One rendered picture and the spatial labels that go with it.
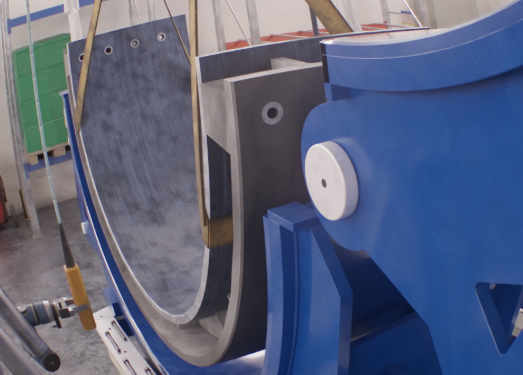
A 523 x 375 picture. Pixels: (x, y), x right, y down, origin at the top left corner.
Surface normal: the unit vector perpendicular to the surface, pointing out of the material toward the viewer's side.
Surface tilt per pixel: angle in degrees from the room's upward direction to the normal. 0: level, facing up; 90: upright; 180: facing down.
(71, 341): 0
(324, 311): 90
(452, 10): 90
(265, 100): 95
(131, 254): 15
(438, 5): 90
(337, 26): 104
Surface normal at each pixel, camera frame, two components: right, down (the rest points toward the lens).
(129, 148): 0.27, -0.36
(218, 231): 0.43, 0.61
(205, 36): 0.44, 0.22
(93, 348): -0.13, -0.94
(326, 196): -0.89, 0.25
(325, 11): -0.68, 0.51
